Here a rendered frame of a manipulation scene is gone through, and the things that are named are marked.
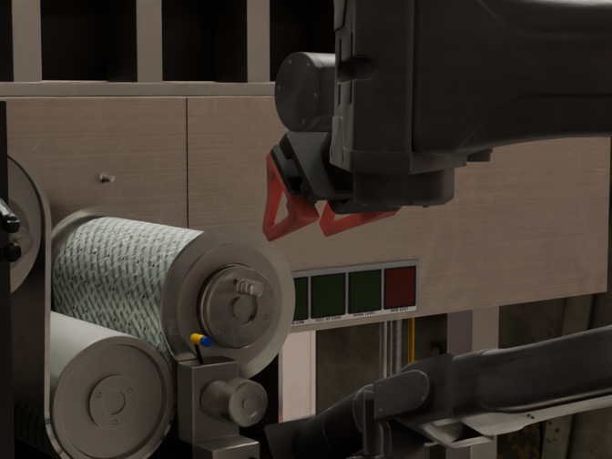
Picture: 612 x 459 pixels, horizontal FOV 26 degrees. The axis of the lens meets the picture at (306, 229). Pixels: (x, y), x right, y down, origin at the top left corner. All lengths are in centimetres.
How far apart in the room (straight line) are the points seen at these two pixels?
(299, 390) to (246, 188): 399
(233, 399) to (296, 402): 445
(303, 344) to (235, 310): 437
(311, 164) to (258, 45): 62
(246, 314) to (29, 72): 42
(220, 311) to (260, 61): 51
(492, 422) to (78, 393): 35
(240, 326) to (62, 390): 17
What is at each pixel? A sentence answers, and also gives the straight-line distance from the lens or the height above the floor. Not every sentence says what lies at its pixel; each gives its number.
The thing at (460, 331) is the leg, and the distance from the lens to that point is 213.
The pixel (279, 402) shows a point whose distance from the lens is 128.
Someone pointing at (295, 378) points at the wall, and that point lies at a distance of 556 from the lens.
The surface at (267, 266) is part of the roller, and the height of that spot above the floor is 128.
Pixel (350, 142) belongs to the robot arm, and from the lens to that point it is 48.
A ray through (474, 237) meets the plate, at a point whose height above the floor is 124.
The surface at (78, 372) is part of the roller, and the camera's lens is 117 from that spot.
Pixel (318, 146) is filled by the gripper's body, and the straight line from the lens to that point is 105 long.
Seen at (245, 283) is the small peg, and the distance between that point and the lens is 119.
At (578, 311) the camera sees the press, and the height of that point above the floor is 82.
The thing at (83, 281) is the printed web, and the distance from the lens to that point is 134.
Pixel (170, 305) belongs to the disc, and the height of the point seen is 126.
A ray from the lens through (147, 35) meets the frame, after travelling 155.
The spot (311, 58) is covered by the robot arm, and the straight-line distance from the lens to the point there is 94.
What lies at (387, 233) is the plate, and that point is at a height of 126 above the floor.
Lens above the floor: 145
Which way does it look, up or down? 6 degrees down
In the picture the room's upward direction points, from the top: straight up
